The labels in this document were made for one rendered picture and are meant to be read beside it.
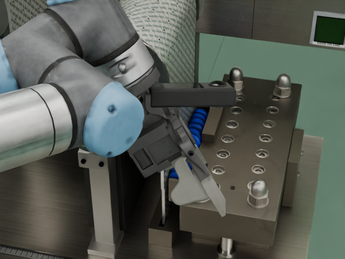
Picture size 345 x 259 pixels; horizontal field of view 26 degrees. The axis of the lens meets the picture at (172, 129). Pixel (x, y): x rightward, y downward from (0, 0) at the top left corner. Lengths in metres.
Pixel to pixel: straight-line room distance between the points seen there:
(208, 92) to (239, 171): 0.37
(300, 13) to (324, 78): 2.02
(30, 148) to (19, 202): 0.72
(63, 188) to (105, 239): 0.18
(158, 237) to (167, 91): 0.44
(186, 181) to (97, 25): 0.23
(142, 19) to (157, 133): 0.27
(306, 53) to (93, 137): 2.86
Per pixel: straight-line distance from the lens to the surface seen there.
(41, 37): 0.89
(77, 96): 0.78
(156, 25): 1.18
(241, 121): 1.43
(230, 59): 3.50
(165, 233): 1.33
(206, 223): 1.26
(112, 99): 0.77
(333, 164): 2.96
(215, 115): 1.41
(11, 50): 0.88
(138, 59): 0.93
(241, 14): 1.43
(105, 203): 1.28
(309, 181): 1.51
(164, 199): 1.31
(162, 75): 1.13
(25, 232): 1.41
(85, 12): 0.91
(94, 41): 0.92
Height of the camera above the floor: 1.90
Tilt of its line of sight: 38 degrees down
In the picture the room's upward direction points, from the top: straight up
